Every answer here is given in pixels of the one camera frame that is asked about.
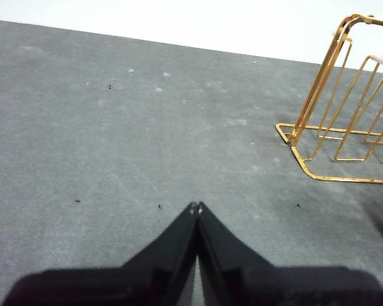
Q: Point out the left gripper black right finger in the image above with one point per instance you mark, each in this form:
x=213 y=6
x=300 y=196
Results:
x=258 y=283

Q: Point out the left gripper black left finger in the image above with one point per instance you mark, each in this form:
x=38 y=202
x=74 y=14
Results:
x=140 y=283

